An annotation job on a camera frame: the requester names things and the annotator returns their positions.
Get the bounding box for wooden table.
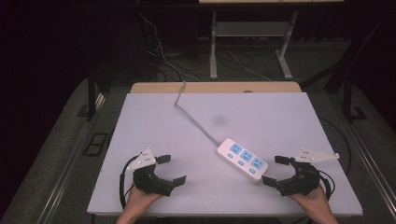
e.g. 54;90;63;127
129;81;303;94

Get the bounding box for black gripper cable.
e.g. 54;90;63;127
317;169;336;202
119;156;136;210

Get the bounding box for black floor cable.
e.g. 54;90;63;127
317;115;353;175

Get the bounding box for white floor cable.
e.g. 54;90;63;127
137;11;201;82
223;49;273;82

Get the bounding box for person's left hand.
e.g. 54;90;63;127
123;184;164;220

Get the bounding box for black metal stand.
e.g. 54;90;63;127
77;69;108;122
341;78;368;123

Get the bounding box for white board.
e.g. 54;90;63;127
86;91;364;217

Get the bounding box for white power strip blue sockets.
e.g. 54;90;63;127
215;137;270;183

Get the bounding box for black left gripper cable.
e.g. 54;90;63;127
119;156;136;210

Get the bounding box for grey power strip cable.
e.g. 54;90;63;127
174;80;223;147

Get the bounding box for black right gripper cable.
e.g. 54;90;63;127
317;169;336;202

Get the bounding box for white metal desk frame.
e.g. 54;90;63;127
198;0;346;81

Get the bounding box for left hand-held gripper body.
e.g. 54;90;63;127
125;147;176;198

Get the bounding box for aluminium rail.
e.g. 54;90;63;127
36;92;107;224
345;119;396;213

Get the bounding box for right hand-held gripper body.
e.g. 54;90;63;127
276;147;341;198

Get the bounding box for black rectangular floor frame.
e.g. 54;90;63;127
82;132;109;158

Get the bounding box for person's right hand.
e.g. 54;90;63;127
287;185;334;220

